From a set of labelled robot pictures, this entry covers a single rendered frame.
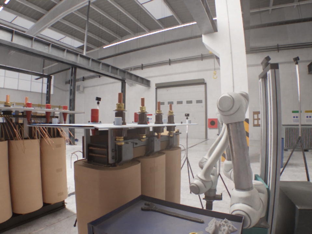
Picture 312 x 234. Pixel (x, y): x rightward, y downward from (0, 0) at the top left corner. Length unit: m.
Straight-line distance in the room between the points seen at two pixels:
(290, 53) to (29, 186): 15.87
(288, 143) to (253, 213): 8.48
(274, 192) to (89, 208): 1.28
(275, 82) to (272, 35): 14.79
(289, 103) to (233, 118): 13.97
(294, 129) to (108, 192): 9.03
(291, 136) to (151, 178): 8.41
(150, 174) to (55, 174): 1.64
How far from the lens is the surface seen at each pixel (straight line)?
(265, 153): 1.60
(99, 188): 1.22
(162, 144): 1.94
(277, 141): 1.35
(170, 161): 1.93
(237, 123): 1.01
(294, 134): 9.47
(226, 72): 6.54
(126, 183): 1.24
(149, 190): 1.59
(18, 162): 2.60
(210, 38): 7.24
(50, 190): 2.90
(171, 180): 1.99
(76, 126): 0.94
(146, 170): 1.53
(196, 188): 1.14
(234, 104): 0.96
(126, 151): 1.24
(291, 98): 14.99
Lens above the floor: 1.38
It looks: 2 degrees up
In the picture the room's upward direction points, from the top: straight up
